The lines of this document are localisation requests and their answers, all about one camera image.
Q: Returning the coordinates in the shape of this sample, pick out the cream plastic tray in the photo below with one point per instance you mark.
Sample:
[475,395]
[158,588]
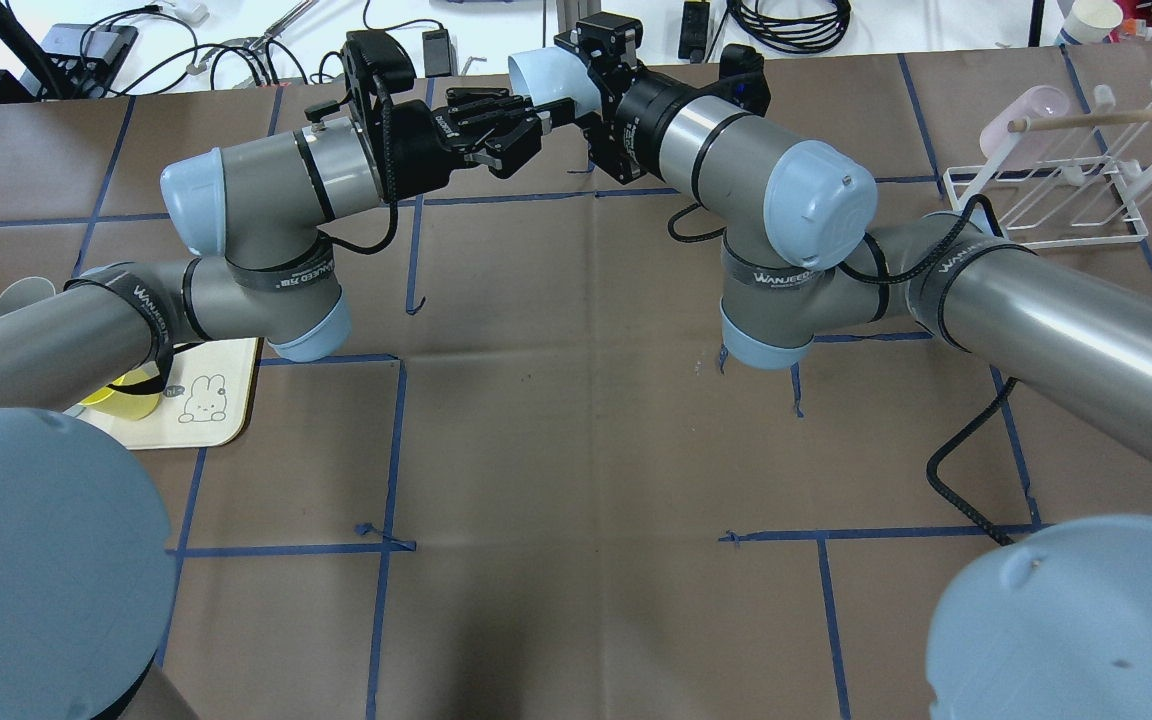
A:
[205,402]

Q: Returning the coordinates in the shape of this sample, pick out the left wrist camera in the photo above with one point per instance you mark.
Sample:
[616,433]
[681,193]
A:
[376,66]

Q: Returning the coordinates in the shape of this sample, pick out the yellow plastic cup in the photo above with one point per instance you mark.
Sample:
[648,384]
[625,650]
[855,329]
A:
[132,396]

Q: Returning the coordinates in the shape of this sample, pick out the grey plastic cup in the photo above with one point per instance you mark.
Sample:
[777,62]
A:
[25,292]

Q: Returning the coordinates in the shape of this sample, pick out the white cup drying rack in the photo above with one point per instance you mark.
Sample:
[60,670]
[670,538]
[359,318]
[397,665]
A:
[1058,177]

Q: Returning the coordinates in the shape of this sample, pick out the white paper cup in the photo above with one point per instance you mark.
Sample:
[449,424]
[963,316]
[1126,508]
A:
[1088,22]

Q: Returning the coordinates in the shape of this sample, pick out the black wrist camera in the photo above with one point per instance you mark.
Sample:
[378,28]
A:
[741,79]

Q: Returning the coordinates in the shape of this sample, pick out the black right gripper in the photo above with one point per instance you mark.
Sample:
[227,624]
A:
[644,113]

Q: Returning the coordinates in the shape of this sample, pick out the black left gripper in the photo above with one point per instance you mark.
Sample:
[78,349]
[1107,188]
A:
[417,150]

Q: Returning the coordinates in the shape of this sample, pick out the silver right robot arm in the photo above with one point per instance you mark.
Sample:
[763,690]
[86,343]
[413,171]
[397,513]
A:
[758,545]

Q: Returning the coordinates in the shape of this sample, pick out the light blue cup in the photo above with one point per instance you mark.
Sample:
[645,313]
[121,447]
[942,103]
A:
[551,74]

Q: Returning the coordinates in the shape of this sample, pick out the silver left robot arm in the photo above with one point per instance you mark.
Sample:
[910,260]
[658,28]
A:
[86,586]

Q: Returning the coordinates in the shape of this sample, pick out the black power adapter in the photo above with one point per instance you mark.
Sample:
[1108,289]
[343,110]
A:
[437,53]

